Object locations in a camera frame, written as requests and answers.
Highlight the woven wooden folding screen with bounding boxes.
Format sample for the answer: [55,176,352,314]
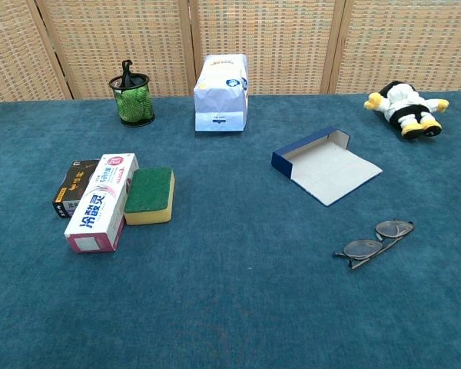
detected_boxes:
[0,0,461,105]

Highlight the white paper bag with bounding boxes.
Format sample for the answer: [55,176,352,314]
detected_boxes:
[193,53,250,133]

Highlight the green yellow sponge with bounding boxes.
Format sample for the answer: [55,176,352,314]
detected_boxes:
[123,166,176,226]

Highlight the black white penguin plush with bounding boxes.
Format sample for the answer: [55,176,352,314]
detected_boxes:
[363,80,450,140]

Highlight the blue glasses box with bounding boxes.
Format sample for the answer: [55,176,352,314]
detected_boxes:
[270,126,383,208]

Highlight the black box gold print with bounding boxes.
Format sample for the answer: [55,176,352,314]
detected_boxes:
[52,159,101,219]

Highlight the thin dark-framed eyeglasses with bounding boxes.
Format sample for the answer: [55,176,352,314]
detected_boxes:
[333,218,415,271]

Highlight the black mesh pen holder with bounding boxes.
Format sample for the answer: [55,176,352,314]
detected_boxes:
[108,73,156,128]

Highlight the white pink toothpaste box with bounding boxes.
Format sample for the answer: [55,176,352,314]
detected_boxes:
[64,152,140,254]

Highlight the blue carpet table mat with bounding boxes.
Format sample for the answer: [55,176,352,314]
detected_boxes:
[0,91,461,369]

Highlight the black plastic clip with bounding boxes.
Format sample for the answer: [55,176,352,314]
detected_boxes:
[121,59,147,88]

